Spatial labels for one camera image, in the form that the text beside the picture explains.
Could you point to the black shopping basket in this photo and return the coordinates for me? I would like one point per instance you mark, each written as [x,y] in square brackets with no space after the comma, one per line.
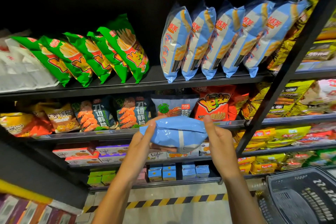
[302,197]

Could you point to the orange yellow snack bag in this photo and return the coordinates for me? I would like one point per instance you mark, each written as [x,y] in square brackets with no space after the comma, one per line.
[23,125]

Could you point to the tan snack bag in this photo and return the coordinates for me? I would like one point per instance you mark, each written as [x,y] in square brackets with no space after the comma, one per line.
[60,119]

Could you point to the person's right hand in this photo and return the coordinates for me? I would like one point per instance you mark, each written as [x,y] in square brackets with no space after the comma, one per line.
[223,150]

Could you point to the black metal shelf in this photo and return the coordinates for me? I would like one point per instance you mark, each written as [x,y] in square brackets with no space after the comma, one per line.
[105,89]

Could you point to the blue puffed snack bag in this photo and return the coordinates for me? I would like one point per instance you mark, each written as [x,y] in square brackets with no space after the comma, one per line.
[178,132]
[278,29]
[202,37]
[176,42]
[249,32]
[223,37]

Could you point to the person's left hand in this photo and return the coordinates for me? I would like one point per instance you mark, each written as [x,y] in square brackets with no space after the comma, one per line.
[139,150]

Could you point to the row of orange chip bags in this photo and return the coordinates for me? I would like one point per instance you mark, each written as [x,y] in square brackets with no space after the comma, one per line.
[212,106]

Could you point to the row of plain white bags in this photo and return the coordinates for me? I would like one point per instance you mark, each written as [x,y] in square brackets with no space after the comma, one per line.
[21,69]

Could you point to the row of green snack bags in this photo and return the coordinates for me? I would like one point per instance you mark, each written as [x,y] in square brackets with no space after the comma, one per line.
[78,58]

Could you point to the row of small blue boxes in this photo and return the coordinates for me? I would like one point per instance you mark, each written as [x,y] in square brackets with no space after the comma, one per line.
[168,173]

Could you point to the person's left forearm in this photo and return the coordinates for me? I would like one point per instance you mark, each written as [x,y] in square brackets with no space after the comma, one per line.
[118,200]

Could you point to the dark shrimp chip bags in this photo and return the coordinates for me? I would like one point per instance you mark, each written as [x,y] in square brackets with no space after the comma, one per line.
[94,116]
[176,106]
[134,112]

